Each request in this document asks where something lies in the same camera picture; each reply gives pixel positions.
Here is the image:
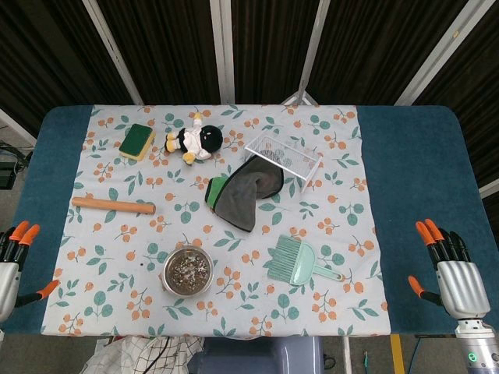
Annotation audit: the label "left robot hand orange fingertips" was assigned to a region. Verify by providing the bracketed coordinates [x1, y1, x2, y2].
[0, 220, 61, 324]

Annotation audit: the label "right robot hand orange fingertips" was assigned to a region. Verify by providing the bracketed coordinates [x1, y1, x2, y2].
[407, 217, 491, 323]

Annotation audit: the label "wooden rolling pin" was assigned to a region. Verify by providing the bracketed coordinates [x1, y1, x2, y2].
[71, 196, 157, 216]

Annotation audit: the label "mint green hand brush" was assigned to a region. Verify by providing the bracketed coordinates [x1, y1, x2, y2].
[267, 234, 346, 286]

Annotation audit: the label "stainless steel bowl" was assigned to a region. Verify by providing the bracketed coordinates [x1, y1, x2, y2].
[161, 248, 217, 298]

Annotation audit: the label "blue table cover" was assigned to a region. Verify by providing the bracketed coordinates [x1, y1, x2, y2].
[13, 104, 499, 336]

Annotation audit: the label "white checkered cloth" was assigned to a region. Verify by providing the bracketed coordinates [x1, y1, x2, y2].
[83, 335, 206, 374]

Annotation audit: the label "crushed brown and white bits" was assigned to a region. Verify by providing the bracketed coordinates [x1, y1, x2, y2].
[166, 252, 211, 291]

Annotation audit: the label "green and yellow sponge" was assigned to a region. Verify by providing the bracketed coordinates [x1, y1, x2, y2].
[118, 123, 157, 161]

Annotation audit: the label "clear acrylic stand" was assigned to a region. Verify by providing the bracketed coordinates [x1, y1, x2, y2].
[244, 132, 324, 184]

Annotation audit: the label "grey-blue plastic stool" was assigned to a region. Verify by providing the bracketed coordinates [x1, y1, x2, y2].
[186, 335, 324, 374]

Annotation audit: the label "floral printed tablecloth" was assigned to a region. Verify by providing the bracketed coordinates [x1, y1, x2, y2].
[41, 104, 392, 338]

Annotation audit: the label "grey and green cloth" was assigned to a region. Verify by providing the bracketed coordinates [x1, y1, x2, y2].
[203, 158, 286, 234]

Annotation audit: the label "black and white plush toy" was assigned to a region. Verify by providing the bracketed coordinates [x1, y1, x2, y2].
[163, 111, 225, 167]

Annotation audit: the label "light stand tripod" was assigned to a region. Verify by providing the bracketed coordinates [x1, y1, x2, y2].
[281, 77, 319, 107]

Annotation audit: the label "dark brown pleated curtain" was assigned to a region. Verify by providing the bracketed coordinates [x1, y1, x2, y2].
[0, 0, 499, 196]

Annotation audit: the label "white frame post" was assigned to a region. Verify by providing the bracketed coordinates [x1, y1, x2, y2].
[478, 182, 499, 200]
[0, 107, 36, 147]
[393, 0, 484, 107]
[80, 0, 146, 106]
[209, 0, 239, 105]
[299, 0, 333, 98]

